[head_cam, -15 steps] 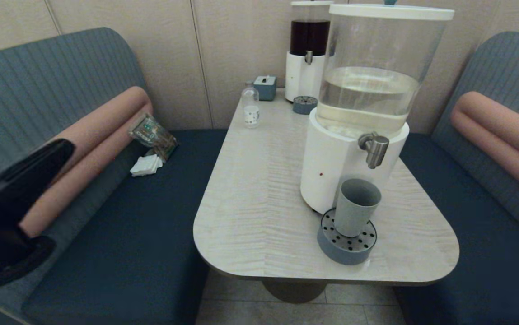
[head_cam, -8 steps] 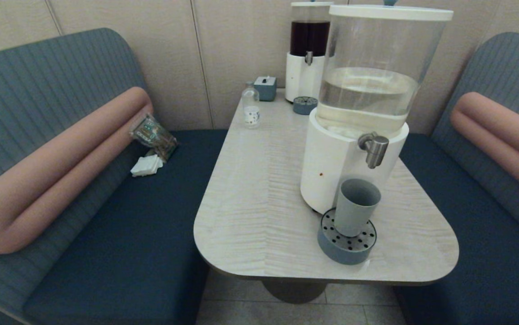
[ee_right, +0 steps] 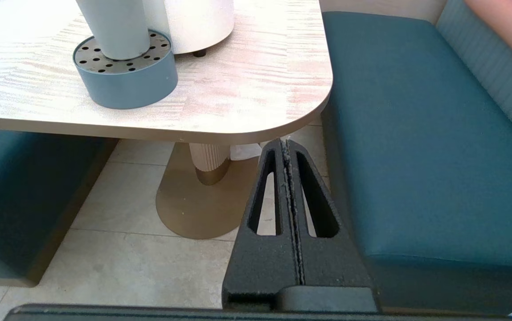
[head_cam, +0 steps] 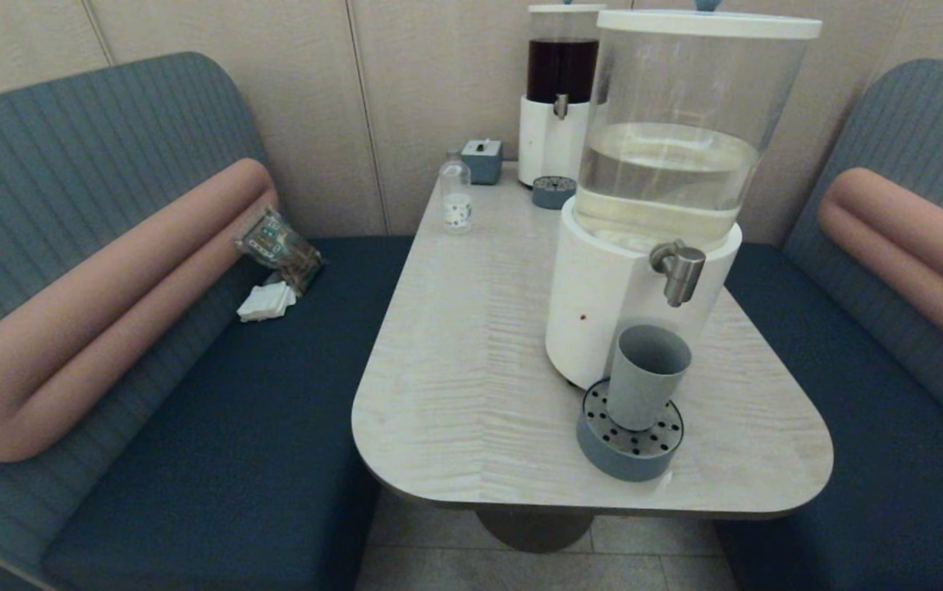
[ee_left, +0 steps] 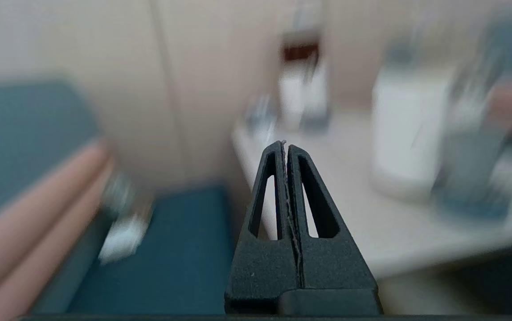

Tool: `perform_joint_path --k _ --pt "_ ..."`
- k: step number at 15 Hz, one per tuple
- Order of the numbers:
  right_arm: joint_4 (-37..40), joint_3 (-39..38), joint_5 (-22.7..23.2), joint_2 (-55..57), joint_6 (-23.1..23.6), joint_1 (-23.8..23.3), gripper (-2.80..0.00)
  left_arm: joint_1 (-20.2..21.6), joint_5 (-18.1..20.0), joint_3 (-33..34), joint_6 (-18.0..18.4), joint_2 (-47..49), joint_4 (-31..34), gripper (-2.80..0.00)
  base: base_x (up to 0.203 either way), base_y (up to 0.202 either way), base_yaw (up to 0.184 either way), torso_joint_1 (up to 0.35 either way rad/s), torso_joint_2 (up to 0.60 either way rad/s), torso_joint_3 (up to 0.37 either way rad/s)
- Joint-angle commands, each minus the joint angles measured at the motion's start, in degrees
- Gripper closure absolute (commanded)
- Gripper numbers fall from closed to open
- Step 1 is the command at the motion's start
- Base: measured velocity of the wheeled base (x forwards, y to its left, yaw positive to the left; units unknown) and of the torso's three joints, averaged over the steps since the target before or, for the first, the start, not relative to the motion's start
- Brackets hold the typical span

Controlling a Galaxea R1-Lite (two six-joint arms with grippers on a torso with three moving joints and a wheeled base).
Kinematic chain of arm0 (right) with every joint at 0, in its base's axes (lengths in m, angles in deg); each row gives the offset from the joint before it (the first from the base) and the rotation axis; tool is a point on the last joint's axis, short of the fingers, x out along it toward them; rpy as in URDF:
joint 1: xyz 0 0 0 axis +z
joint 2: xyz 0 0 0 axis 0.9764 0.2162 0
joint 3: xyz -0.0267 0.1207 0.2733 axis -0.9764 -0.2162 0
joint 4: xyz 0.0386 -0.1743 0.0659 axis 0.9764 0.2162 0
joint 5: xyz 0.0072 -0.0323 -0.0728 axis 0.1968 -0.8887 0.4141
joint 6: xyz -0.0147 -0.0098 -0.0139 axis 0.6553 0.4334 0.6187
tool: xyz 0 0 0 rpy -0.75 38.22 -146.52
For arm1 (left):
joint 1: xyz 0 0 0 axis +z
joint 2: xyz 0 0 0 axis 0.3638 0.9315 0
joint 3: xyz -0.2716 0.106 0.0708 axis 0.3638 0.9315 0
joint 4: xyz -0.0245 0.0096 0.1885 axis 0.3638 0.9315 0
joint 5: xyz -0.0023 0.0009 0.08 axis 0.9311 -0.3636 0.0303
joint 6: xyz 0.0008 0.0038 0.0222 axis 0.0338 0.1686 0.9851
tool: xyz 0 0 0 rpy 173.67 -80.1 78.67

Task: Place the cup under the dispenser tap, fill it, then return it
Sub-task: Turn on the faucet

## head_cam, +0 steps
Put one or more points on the grey-blue plastic cup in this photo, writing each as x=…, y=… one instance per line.
x=643, y=386

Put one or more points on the silver water dispenser tap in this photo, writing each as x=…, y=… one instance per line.
x=680, y=275

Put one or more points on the small clear bottle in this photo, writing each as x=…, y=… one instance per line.
x=456, y=209

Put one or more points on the small blue round drip tray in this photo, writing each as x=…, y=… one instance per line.
x=553, y=197

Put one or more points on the clear tank water dispenser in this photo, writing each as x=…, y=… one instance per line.
x=602, y=295

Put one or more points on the blue-grey tissue box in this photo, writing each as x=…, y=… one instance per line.
x=482, y=164

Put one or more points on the dark drink dispenser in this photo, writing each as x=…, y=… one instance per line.
x=545, y=139

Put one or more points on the green snack bag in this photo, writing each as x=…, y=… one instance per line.
x=278, y=246

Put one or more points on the white folded napkins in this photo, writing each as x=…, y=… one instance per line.
x=266, y=304

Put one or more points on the dark drink dispenser tap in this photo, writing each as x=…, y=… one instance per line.
x=560, y=105

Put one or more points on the large blue round drip tray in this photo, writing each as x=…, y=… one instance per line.
x=619, y=464

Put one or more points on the dark drink dispenser lid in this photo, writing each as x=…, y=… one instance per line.
x=561, y=7

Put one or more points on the blue-grey booth sofa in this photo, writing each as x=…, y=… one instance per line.
x=192, y=451
x=890, y=492

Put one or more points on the water dispenser white lid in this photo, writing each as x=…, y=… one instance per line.
x=709, y=23

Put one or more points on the pink bolster cushion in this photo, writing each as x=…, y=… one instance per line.
x=914, y=246
x=93, y=320

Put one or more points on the dark round table pedestal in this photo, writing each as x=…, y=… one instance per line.
x=533, y=533

